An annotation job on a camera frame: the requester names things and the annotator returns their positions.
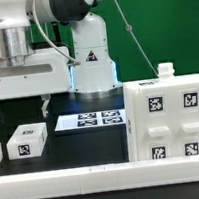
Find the white L-shaped table fence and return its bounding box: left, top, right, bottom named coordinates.
left=0, top=156, right=199, bottom=199

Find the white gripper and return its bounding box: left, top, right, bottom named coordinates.
left=0, top=48, right=71, bottom=118

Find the white cabinet top block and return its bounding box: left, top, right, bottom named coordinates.
left=6, top=122, right=48, bottom=160

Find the white base tag plate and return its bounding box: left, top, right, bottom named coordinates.
left=55, top=109, right=126, bottom=132

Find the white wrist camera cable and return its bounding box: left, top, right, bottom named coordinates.
left=31, top=0, right=159, bottom=92

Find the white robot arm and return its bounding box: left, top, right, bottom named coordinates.
left=0, top=0, right=122, bottom=110

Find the white cabinet body box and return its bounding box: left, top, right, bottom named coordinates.
left=123, top=63, right=199, bottom=162

